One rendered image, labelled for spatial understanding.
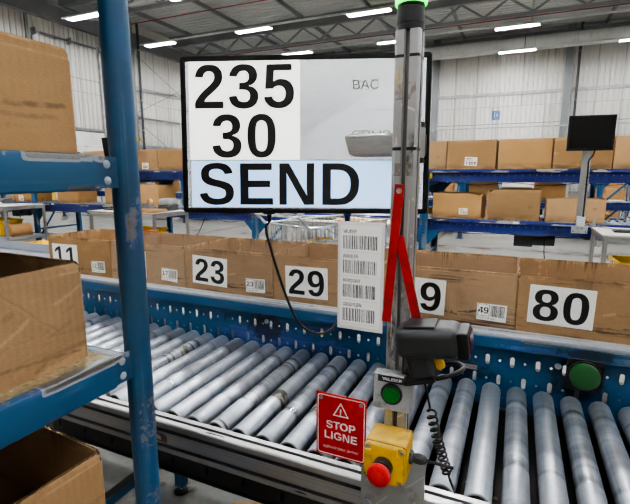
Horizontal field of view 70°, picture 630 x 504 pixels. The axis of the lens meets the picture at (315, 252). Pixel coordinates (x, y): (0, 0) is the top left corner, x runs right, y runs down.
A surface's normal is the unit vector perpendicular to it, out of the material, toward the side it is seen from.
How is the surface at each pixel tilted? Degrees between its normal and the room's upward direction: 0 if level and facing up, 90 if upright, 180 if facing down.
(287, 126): 86
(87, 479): 90
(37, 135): 90
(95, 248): 90
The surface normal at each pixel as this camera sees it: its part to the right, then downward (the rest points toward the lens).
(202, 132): -0.07, 0.11
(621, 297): -0.40, 0.16
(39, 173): 0.91, 0.07
